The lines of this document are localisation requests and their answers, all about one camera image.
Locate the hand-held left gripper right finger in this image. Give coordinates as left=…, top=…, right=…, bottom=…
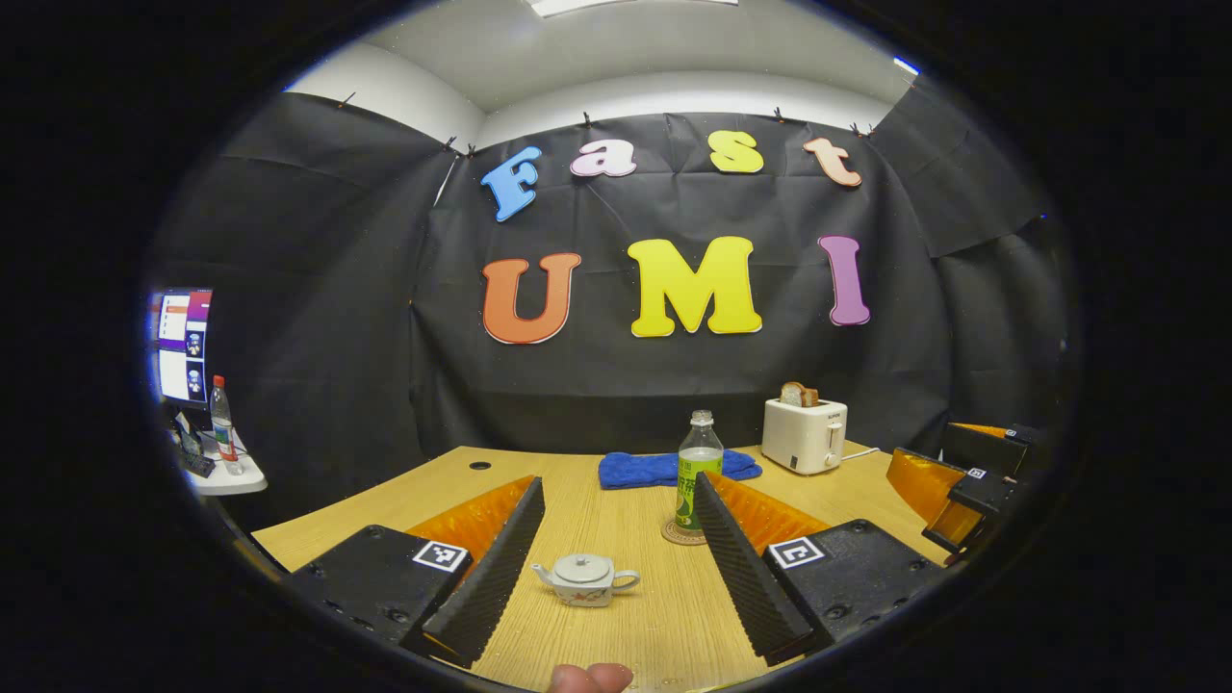
left=693, top=470, right=949, bottom=667

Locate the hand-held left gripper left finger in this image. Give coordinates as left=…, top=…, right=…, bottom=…
left=289, top=475, right=547, bottom=670

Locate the white teacup lid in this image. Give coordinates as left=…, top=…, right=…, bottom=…
left=553, top=553, right=614, bottom=583

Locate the green label water bottle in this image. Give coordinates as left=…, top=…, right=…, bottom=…
left=674, top=410, right=725, bottom=536

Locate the red cap plastic bottle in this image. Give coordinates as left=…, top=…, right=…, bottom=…
left=210, top=375, right=244, bottom=476

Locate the blue towel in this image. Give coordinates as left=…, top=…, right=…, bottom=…
left=599, top=449, right=763, bottom=490

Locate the white toaster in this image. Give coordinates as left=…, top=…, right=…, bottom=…
left=760, top=398, right=850, bottom=476

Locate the black backdrop cloth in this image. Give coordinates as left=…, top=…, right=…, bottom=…
left=144, top=75, right=1074, bottom=530

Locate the white side table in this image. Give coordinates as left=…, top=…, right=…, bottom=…
left=173, top=433, right=269, bottom=497

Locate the computer monitor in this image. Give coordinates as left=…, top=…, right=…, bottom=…
left=149, top=287, right=215, bottom=410

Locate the ceiling light panel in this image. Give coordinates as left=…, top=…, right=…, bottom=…
left=529, top=0, right=742, bottom=18

